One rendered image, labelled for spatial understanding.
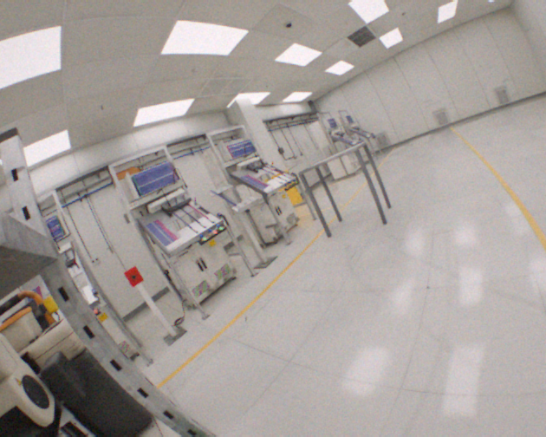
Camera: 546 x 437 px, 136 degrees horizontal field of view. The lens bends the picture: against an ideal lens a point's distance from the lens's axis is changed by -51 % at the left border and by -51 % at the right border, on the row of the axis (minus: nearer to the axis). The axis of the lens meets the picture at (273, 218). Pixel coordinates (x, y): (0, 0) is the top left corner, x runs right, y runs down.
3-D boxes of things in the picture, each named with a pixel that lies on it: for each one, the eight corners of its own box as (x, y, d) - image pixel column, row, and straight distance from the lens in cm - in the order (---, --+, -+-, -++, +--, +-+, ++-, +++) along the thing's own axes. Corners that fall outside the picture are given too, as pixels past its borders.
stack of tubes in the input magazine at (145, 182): (178, 179, 279) (169, 160, 285) (141, 196, 261) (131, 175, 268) (175, 183, 290) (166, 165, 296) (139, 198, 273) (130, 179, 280)
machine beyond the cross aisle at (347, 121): (383, 153, 801) (360, 102, 803) (379, 158, 723) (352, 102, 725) (350, 166, 845) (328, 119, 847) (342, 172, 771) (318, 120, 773)
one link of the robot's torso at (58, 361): (48, 427, 108) (-2, 374, 103) (98, 391, 95) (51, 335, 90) (38, 480, 89) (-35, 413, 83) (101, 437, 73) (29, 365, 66)
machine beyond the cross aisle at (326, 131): (373, 163, 664) (345, 102, 666) (367, 170, 587) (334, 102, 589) (335, 177, 716) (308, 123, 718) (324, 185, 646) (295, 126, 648)
